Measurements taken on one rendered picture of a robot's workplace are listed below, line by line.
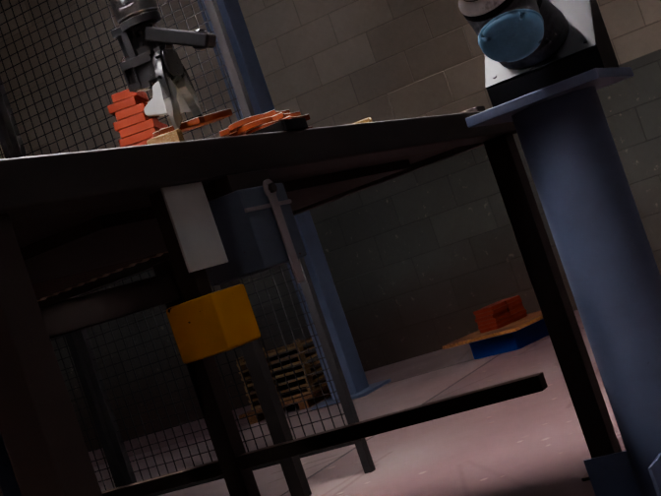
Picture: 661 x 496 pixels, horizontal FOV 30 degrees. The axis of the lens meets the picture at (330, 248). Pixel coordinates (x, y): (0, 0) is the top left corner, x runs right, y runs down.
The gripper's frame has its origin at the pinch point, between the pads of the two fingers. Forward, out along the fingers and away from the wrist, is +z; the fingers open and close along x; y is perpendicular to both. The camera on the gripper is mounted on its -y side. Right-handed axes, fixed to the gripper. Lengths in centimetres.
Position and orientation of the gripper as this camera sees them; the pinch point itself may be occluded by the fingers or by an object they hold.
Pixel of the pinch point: (192, 123)
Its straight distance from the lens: 214.4
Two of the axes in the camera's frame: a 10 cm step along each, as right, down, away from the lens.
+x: -2.4, 1.5, -9.6
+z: 3.5, 9.3, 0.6
